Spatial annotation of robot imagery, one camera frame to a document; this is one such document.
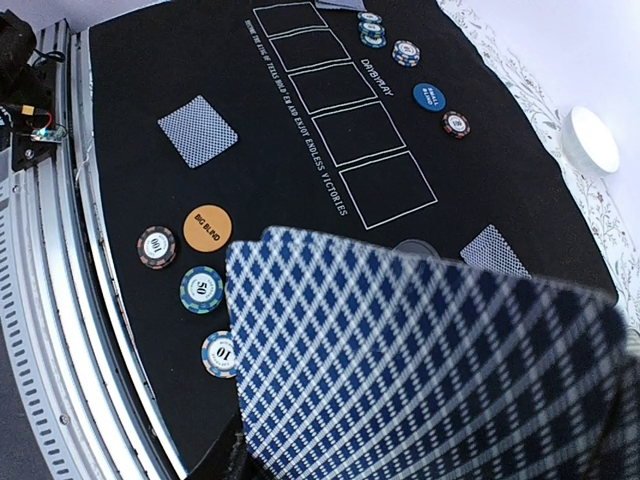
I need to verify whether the orange big blind button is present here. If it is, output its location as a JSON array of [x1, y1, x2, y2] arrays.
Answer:
[[183, 204, 233, 253]]

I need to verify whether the dealt cards front player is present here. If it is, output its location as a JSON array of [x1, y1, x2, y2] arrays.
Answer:
[[157, 95, 239, 169]]

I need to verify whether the red black chip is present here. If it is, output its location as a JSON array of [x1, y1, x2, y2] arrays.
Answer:
[[441, 110, 471, 139]]

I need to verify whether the blue small blind button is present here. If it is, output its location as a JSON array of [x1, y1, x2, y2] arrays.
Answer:
[[412, 83, 446, 112]]

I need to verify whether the blue peach stack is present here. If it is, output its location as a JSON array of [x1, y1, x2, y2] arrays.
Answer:
[[201, 331, 236, 378], [392, 40, 421, 68]]

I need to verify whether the red black stack front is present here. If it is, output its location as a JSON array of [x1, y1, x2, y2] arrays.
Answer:
[[136, 225, 177, 270]]

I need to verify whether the blue playing card deck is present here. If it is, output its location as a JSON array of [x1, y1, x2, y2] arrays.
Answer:
[[226, 228, 639, 479]]

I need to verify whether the white ceramic bowl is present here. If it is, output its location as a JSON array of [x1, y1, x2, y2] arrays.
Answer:
[[561, 106, 620, 178]]

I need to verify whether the floral tablecloth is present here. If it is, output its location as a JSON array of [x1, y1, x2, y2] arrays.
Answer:
[[438, 1, 639, 329]]

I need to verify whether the dealt cards player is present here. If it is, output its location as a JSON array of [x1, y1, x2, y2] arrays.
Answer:
[[157, 95, 239, 169], [315, 0, 367, 12]]

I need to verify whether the green chip stack front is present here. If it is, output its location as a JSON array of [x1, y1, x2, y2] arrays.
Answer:
[[179, 266, 224, 315]]

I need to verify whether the blue peach stack front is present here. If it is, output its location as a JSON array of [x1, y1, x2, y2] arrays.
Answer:
[[201, 331, 236, 378]]

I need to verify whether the clear acrylic dealer button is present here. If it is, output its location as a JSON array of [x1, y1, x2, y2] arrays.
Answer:
[[394, 239, 440, 258]]

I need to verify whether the blue fifty chips row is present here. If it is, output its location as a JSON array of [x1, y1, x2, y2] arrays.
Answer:
[[357, 12, 386, 49]]

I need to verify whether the black poker mat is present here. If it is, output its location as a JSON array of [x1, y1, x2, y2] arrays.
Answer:
[[89, 1, 616, 479]]

